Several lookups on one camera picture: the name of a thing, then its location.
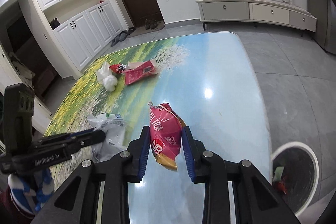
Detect red foil wrapper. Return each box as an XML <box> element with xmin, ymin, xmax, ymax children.
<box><xmin>272</xmin><ymin>181</ymin><xmax>287</xmax><ymax>196</ymax></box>

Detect pink NB snack bag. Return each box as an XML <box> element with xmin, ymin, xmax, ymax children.
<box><xmin>148</xmin><ymin>102</ymin><xmax>186</xmax><ymax>171</ymax></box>

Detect white round trash bin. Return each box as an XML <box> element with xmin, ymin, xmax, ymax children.
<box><xmin>272</xmin><ymin>141</ymin><xmax>319</xmax><ymax>217</ymax></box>

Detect blue gloved left hand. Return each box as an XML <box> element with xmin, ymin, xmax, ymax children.
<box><xmin>7</xmin><ymin>168</ymin><xmax>54</xmax><ymax>215</ymax></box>

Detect white plastic bag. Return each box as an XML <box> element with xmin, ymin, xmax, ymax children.
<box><xmin>96</xmin><ymin>61</ymin><xmax>118</xmax><ymax>92</ymax></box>

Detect red snack wrapper far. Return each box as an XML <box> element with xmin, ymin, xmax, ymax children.
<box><xmin>109</xmin><ymin>64</ymin><xmax>127</xmax><ymax>75</ymax></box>

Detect red pink packet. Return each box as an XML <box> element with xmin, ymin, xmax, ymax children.
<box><xmin>125</xmin><ymin>59</ymin><xmax>158</xmax><ymax>85</ymax></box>

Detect black bag on shelf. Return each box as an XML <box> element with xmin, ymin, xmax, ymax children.
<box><xmin>50</xmin><ymin>18</ymin><xmax>60</xmax><ymax>30</ymax></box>

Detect white shoe cabinet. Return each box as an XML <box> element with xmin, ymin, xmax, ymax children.
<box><xmin>37</xmin><ymin>0</ymin><xmax>125</xmax><ymax>72</ymax></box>

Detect grey slippers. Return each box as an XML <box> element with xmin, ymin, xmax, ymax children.
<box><xmin>110</xmin><ymin>27</ymin><xmax>135</xmax><ymax>47</ymax></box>

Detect brown shoes pair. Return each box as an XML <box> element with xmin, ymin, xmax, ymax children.
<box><xmin>145</xmin><ymin>19</ymin><xmax>158</xmax><ymax>30</ymax></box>

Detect white TV console cabinet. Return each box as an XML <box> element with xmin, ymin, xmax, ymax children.
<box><xmin>196</xmin><ymin>0</ymin><xmax>317</xmax><ymax>33</ymax></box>

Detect grey steel refrigerator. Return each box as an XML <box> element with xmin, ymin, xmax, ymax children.
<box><xmin>307</xmin><ymin>0</ymin><xmax>335</xmax><ymax>55</ymax></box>

